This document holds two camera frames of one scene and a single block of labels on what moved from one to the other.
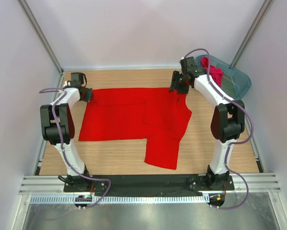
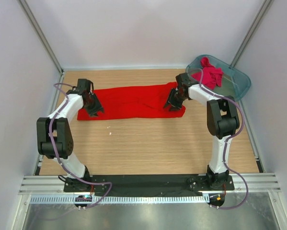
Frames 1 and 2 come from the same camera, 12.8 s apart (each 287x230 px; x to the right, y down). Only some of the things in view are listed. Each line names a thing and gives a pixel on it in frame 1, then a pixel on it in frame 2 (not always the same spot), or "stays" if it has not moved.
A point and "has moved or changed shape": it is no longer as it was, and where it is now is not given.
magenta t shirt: x=216 y=73 stays
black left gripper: x=89 y=95 -> x=93 y=112
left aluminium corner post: x=36 y=26 stays
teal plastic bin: x=235 y=84 stays
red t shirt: x=158 y=115 has moved or changed shape
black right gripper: x=174 y=86 -> x=175 y=106
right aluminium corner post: x=262 y=13 stays
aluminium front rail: x=243 y=185 stays
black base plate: x=147 y=183 stays
